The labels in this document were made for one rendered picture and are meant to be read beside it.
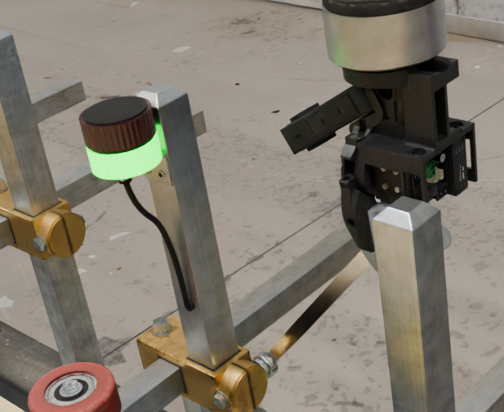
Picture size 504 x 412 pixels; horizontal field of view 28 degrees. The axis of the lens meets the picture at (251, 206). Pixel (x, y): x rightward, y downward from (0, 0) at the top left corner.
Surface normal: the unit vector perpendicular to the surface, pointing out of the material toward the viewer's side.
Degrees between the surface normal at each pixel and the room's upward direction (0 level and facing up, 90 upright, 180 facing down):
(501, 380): 0
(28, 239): 90
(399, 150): 0
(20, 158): 90
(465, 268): 0
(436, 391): 90
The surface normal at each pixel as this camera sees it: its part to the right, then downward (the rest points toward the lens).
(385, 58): -0.18, 0.51
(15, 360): -0.15, -0.87
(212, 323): 0.72, 0.23
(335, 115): -0.68, 0.42
